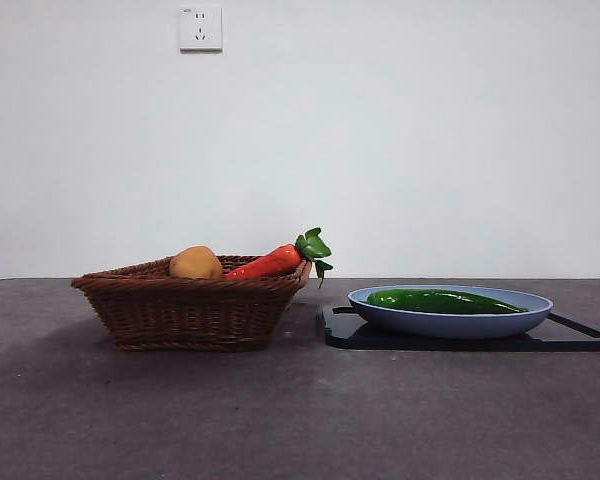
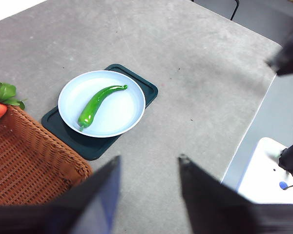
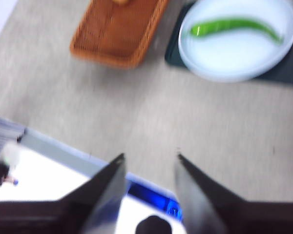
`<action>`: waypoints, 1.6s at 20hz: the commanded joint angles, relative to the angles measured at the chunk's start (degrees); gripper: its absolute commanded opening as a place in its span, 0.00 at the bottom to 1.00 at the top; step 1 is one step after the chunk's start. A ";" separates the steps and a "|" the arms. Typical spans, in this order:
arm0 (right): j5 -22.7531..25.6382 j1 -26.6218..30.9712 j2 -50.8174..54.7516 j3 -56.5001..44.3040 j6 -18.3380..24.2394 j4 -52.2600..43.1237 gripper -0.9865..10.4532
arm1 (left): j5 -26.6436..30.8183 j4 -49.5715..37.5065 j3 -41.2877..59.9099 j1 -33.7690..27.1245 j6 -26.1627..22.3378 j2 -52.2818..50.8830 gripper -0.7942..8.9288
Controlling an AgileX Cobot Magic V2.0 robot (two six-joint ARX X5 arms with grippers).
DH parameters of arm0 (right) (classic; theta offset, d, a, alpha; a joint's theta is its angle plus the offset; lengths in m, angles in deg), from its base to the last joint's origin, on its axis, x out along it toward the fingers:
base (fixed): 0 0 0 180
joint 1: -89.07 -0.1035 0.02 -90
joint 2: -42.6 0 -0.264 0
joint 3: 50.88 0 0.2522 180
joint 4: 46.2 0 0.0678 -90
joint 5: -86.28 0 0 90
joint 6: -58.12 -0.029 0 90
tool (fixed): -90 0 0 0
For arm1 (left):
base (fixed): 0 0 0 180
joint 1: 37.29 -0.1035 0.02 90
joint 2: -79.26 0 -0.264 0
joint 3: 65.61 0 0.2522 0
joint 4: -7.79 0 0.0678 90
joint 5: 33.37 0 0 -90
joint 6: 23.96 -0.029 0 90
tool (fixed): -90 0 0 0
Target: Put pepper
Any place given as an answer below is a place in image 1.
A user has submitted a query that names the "yellow-brown potato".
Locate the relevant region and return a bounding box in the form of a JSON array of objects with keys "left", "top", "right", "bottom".
[{"left": 169, "top": 245, "right": 225, "bottom": 280}]

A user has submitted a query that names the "green pepper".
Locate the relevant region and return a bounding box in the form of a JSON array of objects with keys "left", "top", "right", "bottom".
[{"left": 366, "top": 288, "right": 530, "bottom": 316}]

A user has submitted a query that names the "black rectangular tray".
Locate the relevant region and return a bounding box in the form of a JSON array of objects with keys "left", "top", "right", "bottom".
[{"left": 321, "top": 304, "right": 600, "bottom": 352}]

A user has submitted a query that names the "light blue round plate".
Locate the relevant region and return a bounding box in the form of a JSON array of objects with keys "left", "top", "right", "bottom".
[{"left": 347, "top": 286, "right": 554, "bottom": 340}]

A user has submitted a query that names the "orange carrot with green leaves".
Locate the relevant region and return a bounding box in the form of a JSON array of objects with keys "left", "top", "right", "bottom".
[{"left": 223, "top": 227, "right": 334, "bottom": 290}]

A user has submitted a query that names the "brown wicker basket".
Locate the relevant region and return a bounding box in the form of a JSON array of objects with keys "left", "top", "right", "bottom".
[{"left": 71, "top": 254, "right": 314, "bottom": 352}]

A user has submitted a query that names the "white wall power socket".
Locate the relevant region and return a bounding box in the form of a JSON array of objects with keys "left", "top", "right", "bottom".
[{"left": 179, "top": 4, "right": 224, "bottom": 53}]

